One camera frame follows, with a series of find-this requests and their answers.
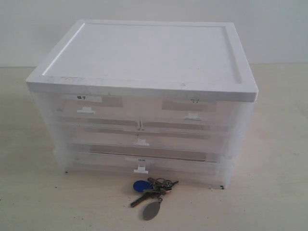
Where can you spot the wide translucent drawer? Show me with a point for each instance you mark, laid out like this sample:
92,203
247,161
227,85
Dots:
206,144
212,174

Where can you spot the key bunch with blue tag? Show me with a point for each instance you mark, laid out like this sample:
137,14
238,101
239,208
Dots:
152,189

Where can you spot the white translucent drawer cabinet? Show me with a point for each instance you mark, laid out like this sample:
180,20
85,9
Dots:
201,61

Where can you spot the top right small drawer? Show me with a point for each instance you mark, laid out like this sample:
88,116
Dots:
174,112

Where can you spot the small drawer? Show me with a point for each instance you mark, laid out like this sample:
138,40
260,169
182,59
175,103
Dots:
106,110
174,112

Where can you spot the top left small drawer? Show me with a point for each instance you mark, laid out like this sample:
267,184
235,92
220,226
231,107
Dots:
106,110

